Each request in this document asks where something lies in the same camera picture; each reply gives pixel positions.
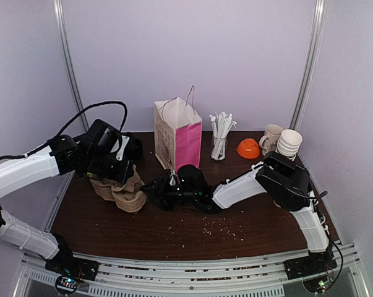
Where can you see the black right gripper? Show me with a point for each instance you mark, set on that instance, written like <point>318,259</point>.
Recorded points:
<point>164,192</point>

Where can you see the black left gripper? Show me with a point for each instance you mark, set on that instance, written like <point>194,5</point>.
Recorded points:
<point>123,174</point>

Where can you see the stack of cardboard cup carriers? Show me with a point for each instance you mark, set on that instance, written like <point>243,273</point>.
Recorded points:
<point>127,196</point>

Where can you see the stack of paper cups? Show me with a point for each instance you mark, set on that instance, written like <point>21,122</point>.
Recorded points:
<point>289,143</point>

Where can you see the stack of black cup lids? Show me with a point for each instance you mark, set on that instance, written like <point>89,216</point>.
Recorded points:
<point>134,148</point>

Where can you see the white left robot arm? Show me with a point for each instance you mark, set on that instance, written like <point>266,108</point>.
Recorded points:
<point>17,172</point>

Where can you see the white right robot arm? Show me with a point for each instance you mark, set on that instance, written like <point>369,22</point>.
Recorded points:
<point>288,184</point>

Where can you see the pink and white paper bag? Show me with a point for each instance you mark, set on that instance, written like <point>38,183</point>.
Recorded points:
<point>177,132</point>

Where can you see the glass jar of straws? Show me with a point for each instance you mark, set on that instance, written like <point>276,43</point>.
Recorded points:
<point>221,126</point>

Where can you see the orange bowl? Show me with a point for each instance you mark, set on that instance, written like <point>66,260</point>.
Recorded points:
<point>248,149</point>

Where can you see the beige ceramic mug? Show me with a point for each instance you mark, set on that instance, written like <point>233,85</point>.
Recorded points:
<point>268,142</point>

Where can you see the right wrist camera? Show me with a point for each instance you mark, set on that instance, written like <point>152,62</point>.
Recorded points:
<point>172,177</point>

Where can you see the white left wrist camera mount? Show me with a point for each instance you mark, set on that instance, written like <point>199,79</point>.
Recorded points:
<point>120,147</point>

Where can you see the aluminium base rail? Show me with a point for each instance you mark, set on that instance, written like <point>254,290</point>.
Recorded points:
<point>246,276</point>

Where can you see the left aluminium frame post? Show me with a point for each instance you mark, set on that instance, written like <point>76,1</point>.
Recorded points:
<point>61,24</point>

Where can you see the aluminium frame post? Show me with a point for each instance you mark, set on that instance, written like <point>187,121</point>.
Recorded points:
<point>61,24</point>
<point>311,60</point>

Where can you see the right aluminium frame post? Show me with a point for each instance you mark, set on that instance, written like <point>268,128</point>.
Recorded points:
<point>311,60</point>

